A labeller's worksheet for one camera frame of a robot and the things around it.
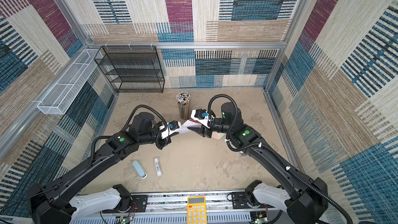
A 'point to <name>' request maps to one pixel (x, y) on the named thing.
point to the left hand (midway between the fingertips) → (176, 128)
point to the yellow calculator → (196, 210)
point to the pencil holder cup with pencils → (183, 99)
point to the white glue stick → (157, 166)
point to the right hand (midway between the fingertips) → (192, 121)
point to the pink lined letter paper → (188, 123)
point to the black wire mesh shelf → (132, 69)
